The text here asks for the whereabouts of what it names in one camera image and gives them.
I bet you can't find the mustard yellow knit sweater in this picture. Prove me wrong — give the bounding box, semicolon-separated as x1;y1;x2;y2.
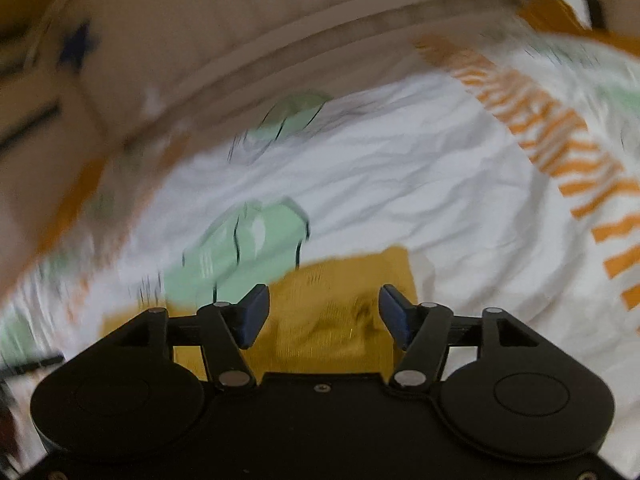
102;245;418;381

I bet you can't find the light wooden bed frame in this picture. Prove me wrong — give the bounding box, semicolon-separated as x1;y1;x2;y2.
0;0;640;301

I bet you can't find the dark blue star decoration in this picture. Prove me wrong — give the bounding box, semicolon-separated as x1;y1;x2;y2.
57;20;99;69

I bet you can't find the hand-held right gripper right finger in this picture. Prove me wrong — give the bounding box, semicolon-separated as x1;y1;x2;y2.
378;284;542;393

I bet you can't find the white leaf print duvet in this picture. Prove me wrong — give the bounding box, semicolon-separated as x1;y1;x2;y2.
0;30;640;461

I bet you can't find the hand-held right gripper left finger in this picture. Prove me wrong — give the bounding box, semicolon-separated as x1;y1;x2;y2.
117;284;271;392

